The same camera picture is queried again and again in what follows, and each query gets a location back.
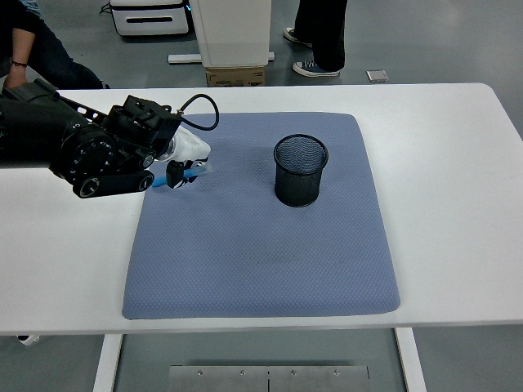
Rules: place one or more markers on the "white table leg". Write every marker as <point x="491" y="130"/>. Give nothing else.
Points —
<point x="107" y="363"/>
<point x="410" y="363"/>

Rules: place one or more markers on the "brown cardboard box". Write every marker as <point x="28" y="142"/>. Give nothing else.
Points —
<point x="235" y="77"/>

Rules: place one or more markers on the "blue textured mat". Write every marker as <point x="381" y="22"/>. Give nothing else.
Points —
<point x="245" y="253"/>

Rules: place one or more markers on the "small metal floor plate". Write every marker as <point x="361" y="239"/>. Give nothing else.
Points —
<point x="376" y="76"/>

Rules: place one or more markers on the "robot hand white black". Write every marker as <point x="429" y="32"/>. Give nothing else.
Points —
<point x="192" y="147"/>

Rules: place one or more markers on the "white machine with dark slot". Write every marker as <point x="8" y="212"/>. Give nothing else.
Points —
<point x="151" y="28"/>

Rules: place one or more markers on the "black mesh pen holder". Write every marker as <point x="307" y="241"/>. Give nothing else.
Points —
<point x="300" y="188"/>

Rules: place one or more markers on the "grey metal plate with screws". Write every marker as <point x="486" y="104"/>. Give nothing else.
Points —
<point x="220" y="379"/>

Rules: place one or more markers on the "blue marker with clear cap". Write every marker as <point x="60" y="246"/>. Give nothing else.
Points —
<point x="160" y="182"/>

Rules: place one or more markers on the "person in dark clothing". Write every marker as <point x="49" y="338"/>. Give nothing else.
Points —
<point x="49" y="61"/>

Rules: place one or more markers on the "small white object under table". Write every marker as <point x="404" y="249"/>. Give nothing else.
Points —
<point x="28" y="339"/>

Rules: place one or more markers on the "white floor bar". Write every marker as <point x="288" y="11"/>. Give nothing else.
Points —
<point x="184" y="58"/>

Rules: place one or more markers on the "person with blue sneakers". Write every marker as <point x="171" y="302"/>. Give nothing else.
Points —
<point x="323" y="32"/>

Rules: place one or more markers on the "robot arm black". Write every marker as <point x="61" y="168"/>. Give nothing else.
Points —
<point x="32" y="130"/>

